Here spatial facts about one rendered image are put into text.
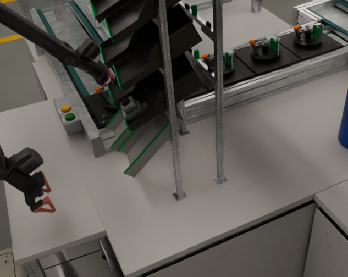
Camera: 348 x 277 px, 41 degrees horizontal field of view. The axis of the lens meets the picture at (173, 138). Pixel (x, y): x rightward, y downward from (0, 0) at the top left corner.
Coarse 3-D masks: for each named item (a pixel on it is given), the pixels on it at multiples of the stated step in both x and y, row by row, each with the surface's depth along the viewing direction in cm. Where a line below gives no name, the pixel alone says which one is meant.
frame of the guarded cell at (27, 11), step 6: (24, 0) 239; (84, 0) 305; (222, 0) 290; (228, 0) 292; (18, 6) 289; (24, 6) 241; (66, 6) 301; (198, 6) 285; (204, 6) 287; (210, 6) 288; (24, 12) 243; (30, 12) 244; (42, 12) 297; (30, 18) 246; (36, 48) 257
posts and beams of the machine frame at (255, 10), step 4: (252, 0) 276; (256, 0) 274; (260, 0) 275; (252, 4) 278; (256, 4) 276; (260, 4) 277; (252, 8) 279; (256, 8) 277; (260, 8) 278; (256, 12) 279
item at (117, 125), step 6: (120, 108) 176; (120, 114) 177; (114, 120) 178; (120, 120) 179; (108, 126) 180; (114, 126) 180; (120, 126) 179; (114, 132) 181; (120, 132) 177; (126, 132) 168; (120, 138) 169; (126, 138) 169; (114, 144) 169; (120, 144) 170
